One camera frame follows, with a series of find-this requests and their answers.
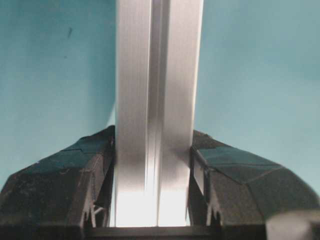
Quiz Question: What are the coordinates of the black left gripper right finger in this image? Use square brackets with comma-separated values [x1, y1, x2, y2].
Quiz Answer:
[188, 131, 320, 240]

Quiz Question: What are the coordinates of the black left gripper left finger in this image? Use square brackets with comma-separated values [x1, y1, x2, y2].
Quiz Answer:
[0, 125, 115, 240]

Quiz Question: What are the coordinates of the silver aluminium extrusion rail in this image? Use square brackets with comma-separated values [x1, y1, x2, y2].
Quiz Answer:
[115, 0, 204, 227]

